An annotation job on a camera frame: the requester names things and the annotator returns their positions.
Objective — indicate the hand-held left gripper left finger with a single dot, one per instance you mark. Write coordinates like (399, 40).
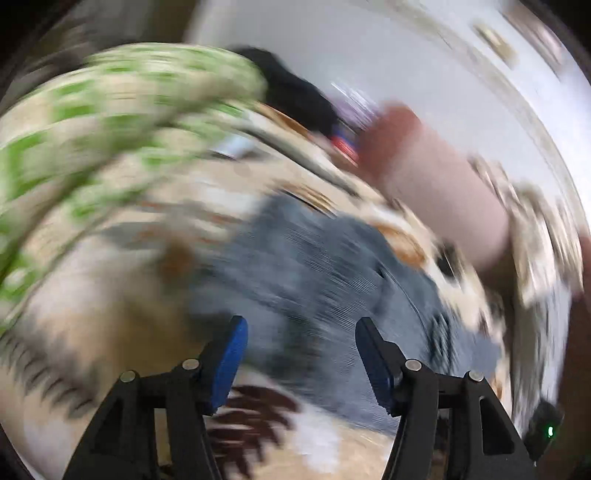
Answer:
(231, 360)

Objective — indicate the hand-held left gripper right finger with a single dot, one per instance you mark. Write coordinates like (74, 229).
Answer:
(376, 364)

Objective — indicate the grey denim pants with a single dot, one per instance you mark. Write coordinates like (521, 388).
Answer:
(323, 277)

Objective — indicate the leaf print blanket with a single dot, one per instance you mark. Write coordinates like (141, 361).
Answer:
(115, 295)

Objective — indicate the cream crumpled cloth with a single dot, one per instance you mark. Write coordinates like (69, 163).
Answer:
(535, 230)

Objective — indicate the small red box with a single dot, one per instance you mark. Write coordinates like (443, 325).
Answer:
(346, 145)

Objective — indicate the clear purple plastic bag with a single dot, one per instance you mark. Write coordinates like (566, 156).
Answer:
(355, 106)

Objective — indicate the black cloth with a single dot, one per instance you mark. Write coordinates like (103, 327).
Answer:
(295, 92)

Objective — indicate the green printed quilt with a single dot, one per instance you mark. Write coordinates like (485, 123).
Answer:
(92, 92)

